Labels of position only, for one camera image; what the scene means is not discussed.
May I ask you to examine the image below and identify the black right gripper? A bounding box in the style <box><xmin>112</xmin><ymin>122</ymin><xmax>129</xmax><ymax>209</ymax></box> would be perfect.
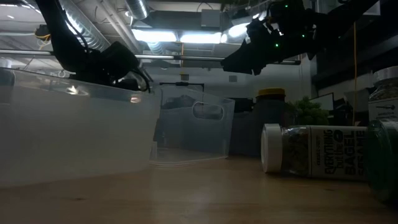
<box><xmin>221</xmin><ymin>0</ymin><xmax>318</xmax><ymax>76</ymax></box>

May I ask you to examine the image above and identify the yellow-lidded dark jar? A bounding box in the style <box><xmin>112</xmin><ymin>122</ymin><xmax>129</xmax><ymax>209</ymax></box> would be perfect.
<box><xmin>256</xmin><ymin>87</ymin><xmax>287</xmax><ymax>157</ymax></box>

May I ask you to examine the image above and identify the white-lidded bagel seasoning jar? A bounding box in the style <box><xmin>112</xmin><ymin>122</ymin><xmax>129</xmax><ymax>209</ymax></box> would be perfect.
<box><xmin>368</xmin><ymin>65</ymin><xmax>398</xmax><ymax>123</ymax></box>
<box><xmin>260</xmin><ymin>123</ymin><xmax>369</xmax><ymax>182</ymax></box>

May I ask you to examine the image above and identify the green glass spice jar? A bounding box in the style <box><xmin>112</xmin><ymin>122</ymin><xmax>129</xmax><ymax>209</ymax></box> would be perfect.
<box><xmin>363</xmin><ymin>119</ymin><xmax>398</xmax><ymax>205</ymax></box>

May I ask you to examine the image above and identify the bright rectangular light panel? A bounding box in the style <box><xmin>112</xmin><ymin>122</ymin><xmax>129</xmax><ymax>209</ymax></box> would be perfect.
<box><xmin>179</xmin><ymin>32</ymin><xmax>223</xmax><ymax>45</ymax></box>
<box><xmin>132</xmin><ymin>29</ymin><xmax>178</xmax><ymax>44</ymax></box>

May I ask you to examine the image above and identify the grey junction box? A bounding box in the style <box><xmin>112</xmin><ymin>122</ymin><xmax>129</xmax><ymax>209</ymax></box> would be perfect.
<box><xmin>200</xmin><ymin>8</ymin><xmax>221</xmax><ymax>29</ymax></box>

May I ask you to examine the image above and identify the clear plastic bin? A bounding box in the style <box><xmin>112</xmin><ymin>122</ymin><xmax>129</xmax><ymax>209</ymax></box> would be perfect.
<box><xmin>150</xmin><ymin>84</ymin><xmax>236</xmax><ymax>166</ymax></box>
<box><xmin>0</xmin><ymin>67</ymin><xmax>162</xmax><ymax>187</ymax></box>

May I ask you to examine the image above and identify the green succulent plant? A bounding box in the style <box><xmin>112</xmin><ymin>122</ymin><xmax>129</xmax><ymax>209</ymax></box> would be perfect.
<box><xmin>287</xmin><ymin>95</ymin><xmax>330</xmax><ymax>127</ymax></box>

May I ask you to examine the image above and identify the dark computer monitor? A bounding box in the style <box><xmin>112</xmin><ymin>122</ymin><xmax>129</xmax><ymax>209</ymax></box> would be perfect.
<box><xmin>310</xmin><ymin>92</ymin><xmax>335</xmax><ymax>112</ymax></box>

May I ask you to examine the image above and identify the long ribbed silver duct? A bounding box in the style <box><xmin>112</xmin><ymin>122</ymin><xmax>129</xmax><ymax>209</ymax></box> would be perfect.
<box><xmin>57</xmin><ymin>0</ymin><xmax>118</xmax><ymax>53</ymax></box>

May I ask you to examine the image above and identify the round silver air duct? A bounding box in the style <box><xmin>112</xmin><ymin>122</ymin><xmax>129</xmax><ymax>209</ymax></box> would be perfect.
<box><xmin>125</xmin><ymin>0</ymin><xmax>150</xmax><ymax>21</ymax></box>

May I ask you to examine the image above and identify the black rectangular bracket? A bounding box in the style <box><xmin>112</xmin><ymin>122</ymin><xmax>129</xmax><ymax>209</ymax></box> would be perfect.
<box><xmin>159</xmin><ymin>81</ymin><xmax>205</xmax><ymax>93</ymax></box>

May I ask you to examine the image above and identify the yellow cable coil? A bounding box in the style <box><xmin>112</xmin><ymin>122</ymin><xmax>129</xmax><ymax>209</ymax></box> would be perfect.
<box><xmin>34</xmin><ymin>24</ymin><xmax>52</xmax><ymax>43</ymax></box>

